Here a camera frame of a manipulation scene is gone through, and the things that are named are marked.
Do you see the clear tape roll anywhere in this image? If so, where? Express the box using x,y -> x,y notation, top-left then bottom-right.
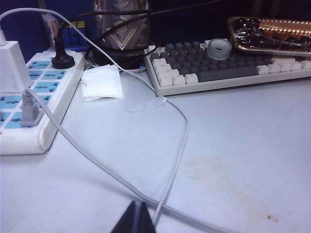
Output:
206,38 -> 234,61

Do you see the thick white cable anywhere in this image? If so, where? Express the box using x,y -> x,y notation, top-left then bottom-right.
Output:
24,88 -> 234,233

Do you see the black power plug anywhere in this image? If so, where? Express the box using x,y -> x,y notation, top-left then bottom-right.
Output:
51,23 -> 75,70

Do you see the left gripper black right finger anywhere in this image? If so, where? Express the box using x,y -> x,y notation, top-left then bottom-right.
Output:
137,202 -> 156,233

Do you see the white grey mechanical keyboard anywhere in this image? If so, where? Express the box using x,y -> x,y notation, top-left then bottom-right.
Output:
143,40 -> 311,97

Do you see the blue yellow puzzle cube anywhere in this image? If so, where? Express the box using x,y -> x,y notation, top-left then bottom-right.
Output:
57,20 -> 88,53

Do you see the grey power plug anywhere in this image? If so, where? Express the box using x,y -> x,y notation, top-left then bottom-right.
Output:
20,88 -> 46,127

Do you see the plate of dark grapes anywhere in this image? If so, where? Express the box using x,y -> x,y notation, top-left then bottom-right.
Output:
227,16 -> 311,58

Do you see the folded white tissue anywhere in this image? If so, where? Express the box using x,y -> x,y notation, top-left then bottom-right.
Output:
81,64 -> 123,102

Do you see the grey partition post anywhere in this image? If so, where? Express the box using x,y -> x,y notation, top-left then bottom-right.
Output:
37,0 -> 61,50

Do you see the thin white cable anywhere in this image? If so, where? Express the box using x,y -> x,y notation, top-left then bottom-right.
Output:
0,7 -> 190,226

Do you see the clear tape strip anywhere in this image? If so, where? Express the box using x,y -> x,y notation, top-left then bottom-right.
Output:
127,96 -> 167,114

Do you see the white power strip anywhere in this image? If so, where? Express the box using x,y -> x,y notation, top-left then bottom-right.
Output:
0,47 -> 86,156

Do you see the silver angular figurine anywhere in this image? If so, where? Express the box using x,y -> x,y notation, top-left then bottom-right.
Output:
93,0 -> 151,70

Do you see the white charger adapter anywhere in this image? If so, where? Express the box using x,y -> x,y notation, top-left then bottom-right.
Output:
0,30 -> 29,94

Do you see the black cable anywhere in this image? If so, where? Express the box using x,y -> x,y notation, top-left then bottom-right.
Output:
55,0 -> 222,42
85,7 -> 156,64

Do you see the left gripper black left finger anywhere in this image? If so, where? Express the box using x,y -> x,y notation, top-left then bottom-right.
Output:
110,200 -> 138,233

